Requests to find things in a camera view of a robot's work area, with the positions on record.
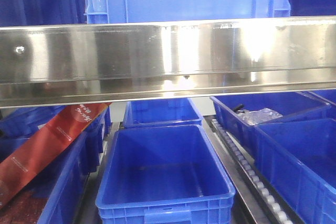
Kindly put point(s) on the blue plastic bin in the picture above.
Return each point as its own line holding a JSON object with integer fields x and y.
{"x": 164, "y": 175}
{"x": 298, "y": 160}
{"x": 54, "y": 194}

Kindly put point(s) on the blue bin rear center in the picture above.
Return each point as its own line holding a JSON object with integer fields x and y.
{"x": 161, "y": 112}

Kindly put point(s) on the blue bin rear right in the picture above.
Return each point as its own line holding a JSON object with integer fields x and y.
{"x": 294, "y": 106}

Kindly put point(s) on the clear plastic bag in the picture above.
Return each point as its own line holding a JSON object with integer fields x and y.
{"x": 258, "y": 116}

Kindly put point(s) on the stainless steel shelf beam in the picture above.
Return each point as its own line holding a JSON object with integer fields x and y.
{"x": 71, "y": 64}

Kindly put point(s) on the red cardboard package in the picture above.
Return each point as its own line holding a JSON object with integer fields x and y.
{"x": 26, "y": 162}

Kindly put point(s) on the metal divider rail left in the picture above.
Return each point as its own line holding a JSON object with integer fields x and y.
{"x": 88, "y": 212}

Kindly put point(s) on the roller track rail right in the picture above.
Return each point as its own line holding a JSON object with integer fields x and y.
{"x": 255, "y": 201}

